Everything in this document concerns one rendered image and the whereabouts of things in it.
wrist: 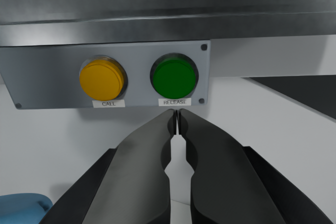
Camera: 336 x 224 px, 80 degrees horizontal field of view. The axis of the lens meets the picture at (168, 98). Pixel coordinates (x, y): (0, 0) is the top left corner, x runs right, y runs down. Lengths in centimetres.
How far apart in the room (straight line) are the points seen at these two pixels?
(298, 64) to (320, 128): 13
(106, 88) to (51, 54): 6
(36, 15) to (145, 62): 10
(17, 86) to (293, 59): 35
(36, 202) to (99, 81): 20
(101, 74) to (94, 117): 18
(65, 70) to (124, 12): 8
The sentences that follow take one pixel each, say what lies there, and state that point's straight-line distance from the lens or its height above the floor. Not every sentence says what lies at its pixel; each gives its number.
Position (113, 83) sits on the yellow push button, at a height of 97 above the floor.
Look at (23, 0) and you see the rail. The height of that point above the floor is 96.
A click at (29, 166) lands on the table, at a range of 50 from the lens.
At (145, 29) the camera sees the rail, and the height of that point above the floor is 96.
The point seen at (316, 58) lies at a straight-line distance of 36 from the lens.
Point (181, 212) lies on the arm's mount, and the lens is 49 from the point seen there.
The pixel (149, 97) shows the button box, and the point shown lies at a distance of 21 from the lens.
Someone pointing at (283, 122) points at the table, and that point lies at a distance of 40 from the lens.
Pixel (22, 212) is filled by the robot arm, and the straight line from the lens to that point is 32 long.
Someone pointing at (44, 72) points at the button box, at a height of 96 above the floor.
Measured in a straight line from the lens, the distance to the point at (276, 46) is 33.
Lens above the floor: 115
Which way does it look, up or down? 62 degrees down
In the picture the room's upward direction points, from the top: 178 degrees counter-clockwise
